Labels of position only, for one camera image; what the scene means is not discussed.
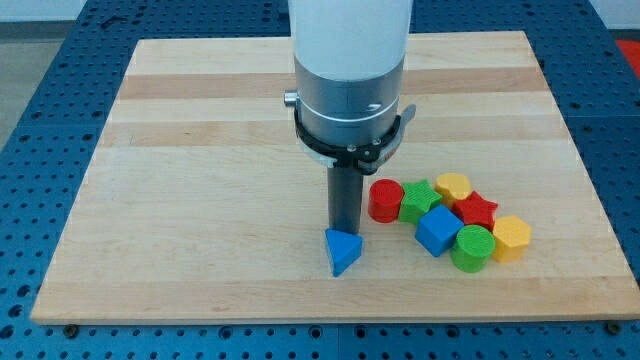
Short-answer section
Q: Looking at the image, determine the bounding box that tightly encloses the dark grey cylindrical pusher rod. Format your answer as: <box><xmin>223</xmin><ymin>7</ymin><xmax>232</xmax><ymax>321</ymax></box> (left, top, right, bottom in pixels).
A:
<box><xmin>327</xmin><ymin>167</ymin><xmax>363</xmax><ymax>234</ymax></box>

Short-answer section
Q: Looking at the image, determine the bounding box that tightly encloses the black clamp ring mount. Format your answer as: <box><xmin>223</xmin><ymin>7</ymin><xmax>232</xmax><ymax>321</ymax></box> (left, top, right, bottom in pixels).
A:
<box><xmin>293</xmin><ymin>104</ymin><xmax>416</xmax><ymax>175</ymax></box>

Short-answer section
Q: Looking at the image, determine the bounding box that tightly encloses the blue triangle block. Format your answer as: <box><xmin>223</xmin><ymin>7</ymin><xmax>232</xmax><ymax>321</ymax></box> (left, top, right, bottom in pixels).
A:
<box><xmin>325</xmin><ymin>229</ymin><xmax>364</xmax><ymax>277</ymax></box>

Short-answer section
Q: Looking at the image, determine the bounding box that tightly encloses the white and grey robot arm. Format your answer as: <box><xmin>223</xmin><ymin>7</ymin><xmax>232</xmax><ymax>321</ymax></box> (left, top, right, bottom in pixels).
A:
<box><xmin>284</xmin><ymin>0</ymin><xmax>416</xmax><ymax>234</ymax></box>

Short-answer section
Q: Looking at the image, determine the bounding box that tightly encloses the red cylinder block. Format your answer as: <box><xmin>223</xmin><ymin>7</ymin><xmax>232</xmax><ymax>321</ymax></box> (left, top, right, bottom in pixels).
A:
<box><xmin>368</xmin><ymin>179</ymin><xmax>404</xmax><ymax>223</ymax></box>

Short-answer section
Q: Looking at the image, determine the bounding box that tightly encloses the green star block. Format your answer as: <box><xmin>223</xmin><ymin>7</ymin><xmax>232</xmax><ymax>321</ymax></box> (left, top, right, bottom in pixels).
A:
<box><xmin>398</xmin><ymin>179</ymin><xmax>442</xmax><ymax>225</ymax></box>

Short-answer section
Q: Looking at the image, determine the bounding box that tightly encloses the yellow heart block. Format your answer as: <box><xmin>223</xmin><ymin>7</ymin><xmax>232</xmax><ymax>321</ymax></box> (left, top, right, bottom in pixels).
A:
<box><xmin>435</xmin><ymin>173</ymin><xmax>472</xmax><ymax>209</ymax></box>

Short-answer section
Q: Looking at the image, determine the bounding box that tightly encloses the blue cube block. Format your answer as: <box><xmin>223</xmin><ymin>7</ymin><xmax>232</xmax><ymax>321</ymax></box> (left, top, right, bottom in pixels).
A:
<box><xmin>415</xmin><ymin>205</ymin><xmax>464</xmax><ymax>257</ymax></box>

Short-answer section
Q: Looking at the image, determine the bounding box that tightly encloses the red star block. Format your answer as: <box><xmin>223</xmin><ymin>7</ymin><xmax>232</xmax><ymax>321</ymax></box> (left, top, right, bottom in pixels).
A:
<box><xmin>452</xmin><ymin>191</ymin><xmax>499</xmax><ymax>231</ymax></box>

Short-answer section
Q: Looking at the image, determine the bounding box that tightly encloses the green cylinder block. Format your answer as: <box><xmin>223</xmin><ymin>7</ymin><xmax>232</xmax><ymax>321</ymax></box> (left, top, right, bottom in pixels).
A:
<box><xmin>450</xmin><ymin>225</ymin><xmax>496</xmax><ymax>273</ymax></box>

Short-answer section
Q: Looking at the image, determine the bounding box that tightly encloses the light wooden board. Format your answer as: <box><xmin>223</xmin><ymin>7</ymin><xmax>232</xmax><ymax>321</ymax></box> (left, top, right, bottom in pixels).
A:
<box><xmin>31</xmin><ymin>31</ymin><xmax>639</xmax><ymax>325</ymax></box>

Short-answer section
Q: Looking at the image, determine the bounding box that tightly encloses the yellow hexagon block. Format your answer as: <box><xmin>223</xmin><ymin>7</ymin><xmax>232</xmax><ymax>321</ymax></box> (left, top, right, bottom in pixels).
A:
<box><xmin>492</xmin><ymin>215</ymin><xmax>531</xmax><ymax>263</ymax></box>

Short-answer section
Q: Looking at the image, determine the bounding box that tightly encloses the blue perforated metal table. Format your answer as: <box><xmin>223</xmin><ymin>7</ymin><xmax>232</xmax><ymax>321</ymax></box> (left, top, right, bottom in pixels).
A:
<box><xmin>1</xmin><ymin>0</ymin><xmax>639</xmax><ymax>359</ymax></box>

